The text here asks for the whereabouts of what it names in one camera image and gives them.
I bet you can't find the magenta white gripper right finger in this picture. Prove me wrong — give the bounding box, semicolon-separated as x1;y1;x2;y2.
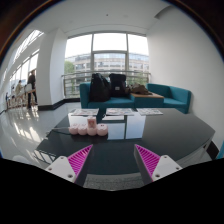
134;144;182;184

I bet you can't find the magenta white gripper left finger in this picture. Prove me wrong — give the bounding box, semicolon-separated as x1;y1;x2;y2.
46;145;92;183

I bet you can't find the pink charger plug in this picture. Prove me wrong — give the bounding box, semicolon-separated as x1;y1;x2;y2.
87;117;96;128

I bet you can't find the right magazine on table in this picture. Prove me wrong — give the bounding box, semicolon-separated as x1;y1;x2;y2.
137;108;163;116

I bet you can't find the magazine on table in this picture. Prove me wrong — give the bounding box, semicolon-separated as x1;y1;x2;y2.
106;108;133;116
72;108;99;116
137;108;163;116

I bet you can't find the left magazine on table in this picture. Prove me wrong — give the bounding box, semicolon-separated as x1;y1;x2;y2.
72;108;99;116

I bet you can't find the middle magazine on table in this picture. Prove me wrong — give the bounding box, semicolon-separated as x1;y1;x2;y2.
106;108;133;116

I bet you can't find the teal sofa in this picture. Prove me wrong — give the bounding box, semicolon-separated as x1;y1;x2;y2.
80;82;191;114

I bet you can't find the wooden sofa side table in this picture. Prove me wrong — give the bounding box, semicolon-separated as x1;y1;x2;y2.
130;93;164;99

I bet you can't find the brown bag on sofa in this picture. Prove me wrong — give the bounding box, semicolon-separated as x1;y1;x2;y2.
129;83;151;95

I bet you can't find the black backpack left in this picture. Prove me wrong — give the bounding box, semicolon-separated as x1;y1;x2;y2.
89;73;110;102

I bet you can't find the black backpack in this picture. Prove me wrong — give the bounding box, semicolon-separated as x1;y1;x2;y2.
89;73;110;102
109;73;126;97

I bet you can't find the black backpack right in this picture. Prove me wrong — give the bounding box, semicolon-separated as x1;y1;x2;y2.
109;73;126;97

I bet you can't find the standing person in dark clothes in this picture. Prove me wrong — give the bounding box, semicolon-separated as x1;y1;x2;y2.
27;70;38;109

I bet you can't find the seated person at left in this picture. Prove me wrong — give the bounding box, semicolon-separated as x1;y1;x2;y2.
15;80;24;98

